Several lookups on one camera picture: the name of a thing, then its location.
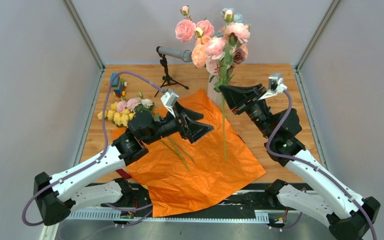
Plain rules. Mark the orange yellow wrapping paper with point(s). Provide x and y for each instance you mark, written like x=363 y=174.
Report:
x=184 y=177

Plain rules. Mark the colourful toy block train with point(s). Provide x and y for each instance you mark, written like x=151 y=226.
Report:
x=118 y=85

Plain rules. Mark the orange flowers in vase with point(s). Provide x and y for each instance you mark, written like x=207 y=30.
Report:
x=240 y=55

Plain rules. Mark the white ribbed vase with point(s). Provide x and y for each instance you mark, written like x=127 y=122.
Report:
x=214 y=95

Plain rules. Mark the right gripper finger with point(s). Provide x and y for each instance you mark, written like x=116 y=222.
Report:
x=246 y=91
x=237 y=97

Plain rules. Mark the pink rose flower stem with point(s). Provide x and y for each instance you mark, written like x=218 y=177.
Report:
x=186 y=29

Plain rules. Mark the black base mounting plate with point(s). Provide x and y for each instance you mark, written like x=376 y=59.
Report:
x=243 y=204

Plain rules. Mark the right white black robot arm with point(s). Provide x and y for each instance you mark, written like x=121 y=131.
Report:
x=347 y=214

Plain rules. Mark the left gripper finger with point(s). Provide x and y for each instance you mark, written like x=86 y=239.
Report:
x=196 y=130
x=193 y=115

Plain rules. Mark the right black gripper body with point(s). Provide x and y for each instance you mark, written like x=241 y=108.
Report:
x=258 y=113

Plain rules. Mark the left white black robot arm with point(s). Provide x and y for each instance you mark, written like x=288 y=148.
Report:
x=60 y=194

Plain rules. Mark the yellow rose flower stem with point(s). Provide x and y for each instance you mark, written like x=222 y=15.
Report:
x=116 y=114

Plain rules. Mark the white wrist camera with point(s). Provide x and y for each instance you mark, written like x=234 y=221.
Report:
x=276 y=86
x=169 y=99

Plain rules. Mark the peach rose flower stem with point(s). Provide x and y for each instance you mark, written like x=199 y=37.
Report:
x=198 y=55

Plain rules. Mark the pale pink rose stem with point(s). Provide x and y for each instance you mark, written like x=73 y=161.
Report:
x=213 y=66

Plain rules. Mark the pink white peony stem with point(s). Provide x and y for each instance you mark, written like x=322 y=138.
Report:
x=135 y=104

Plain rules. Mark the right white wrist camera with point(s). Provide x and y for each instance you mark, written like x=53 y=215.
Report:
x=276 y=86

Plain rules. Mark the light blue flower stem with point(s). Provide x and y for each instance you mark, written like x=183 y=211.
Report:
x=237 y=18

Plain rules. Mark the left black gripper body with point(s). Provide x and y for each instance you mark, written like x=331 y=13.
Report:
x=170 y=126

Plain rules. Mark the silver microphone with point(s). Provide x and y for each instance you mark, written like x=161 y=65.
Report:
x=184 y=55

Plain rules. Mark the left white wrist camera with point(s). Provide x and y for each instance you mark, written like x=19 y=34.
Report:
x=169 y=99

